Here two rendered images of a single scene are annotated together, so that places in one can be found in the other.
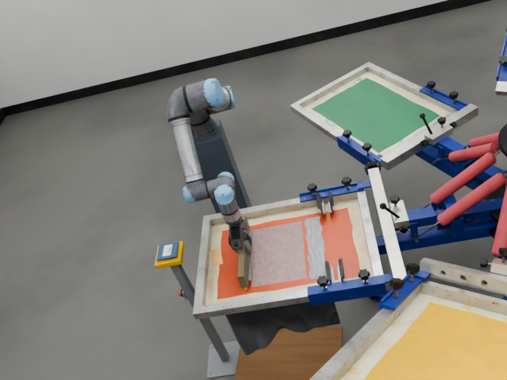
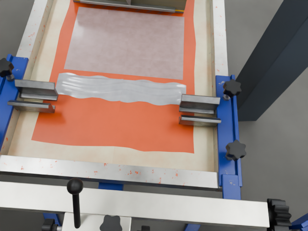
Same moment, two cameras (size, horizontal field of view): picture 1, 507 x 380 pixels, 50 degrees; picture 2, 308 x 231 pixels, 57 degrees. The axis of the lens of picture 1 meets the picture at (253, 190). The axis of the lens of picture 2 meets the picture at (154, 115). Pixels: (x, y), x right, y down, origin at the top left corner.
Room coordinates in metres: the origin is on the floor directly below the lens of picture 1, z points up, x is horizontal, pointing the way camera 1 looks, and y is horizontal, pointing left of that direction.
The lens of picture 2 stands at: (1.63, -0.58, 1.64)
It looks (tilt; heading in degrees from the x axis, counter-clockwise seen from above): 64 degrees down; 73
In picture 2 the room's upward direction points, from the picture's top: 9 degrees clockwise
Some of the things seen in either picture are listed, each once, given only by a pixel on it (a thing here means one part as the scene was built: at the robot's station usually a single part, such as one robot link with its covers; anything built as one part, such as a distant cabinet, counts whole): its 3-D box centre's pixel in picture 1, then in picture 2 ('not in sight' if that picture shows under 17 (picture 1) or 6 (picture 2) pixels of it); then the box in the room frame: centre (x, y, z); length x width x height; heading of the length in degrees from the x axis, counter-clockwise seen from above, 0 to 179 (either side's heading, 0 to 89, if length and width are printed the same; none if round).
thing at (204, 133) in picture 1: (201, 124); not in sight; (2.44, 0.14, 1.25); 0.15 x 0.15 x 0.10
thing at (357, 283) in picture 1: (345, 289); (6, 111); (1.36, -0.21, 0.97); 0.30 x 0.05 x 0.07; 77
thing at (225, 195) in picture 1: (225, 199); not in sight; (1.74, 0.12, 1.30); 0.09 x 0.08 x 0.11; 171
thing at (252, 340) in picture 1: (285, 320); not in sight; (1.49, 0.06, 0.74); 0.46 x 0.04 x 0.42; 77
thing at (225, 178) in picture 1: (222, 185); not in sight; (1.84, 0.12, 1.29); 0.11 x 0.11 x 0.08; 81
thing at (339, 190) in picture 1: (331, 195); (224, 129); (1.90, -0.34, 0.97); 0.30 x 0.05 x 0.07; 77
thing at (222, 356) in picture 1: (200, 311); not in sight; (1.92, 0.48, 0.48); 0.22 x 0.22 x 0.96; 77
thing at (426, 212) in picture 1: (413, 219); not in sight; (1.55, -0.59, 1.02); 0.17 x 0.06 x 0.05; 77
